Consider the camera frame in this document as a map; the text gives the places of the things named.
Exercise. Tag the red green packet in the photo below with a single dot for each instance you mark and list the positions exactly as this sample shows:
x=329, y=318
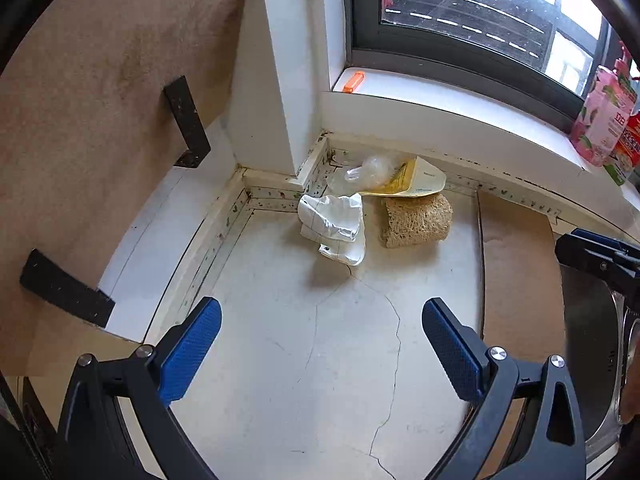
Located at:
x=627, y=150

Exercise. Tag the loofah sponge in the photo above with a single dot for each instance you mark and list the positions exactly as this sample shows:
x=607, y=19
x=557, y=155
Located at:
x=415, y=222

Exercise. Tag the stainless steel sink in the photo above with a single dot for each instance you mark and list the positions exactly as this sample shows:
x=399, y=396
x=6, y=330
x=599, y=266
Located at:
x=590, y=360

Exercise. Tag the black metal bracket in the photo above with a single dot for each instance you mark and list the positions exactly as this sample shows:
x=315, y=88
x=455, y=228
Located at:
x=187, y=120
x=65, y=287

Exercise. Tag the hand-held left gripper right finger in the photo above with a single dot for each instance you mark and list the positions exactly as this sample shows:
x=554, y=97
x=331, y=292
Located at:
x=452, y=350

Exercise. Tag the brown cardboard sheet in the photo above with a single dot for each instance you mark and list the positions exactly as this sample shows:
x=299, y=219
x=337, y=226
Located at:
x=515, y=270

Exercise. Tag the dark framed window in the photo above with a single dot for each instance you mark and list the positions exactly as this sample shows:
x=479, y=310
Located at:
x=475, y=15

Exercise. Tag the small orange plastic item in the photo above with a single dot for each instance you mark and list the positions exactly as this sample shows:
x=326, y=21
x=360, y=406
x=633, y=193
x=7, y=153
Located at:
x=355, y=82

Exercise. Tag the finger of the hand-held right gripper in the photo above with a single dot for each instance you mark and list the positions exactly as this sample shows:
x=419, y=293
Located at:
x=585, y=257

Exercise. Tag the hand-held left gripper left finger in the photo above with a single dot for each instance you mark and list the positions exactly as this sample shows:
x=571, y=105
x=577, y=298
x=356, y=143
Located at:
x=192, y=350

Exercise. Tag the wooden board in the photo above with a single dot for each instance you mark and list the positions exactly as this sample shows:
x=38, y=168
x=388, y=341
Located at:
x=75, y=135

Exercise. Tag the clear plastic bag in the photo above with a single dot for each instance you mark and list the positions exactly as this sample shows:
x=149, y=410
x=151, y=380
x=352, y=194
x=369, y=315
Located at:
x=375, y=167

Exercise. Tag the yellow paper packet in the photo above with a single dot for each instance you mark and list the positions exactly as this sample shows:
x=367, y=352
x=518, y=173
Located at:
x=410, y=180

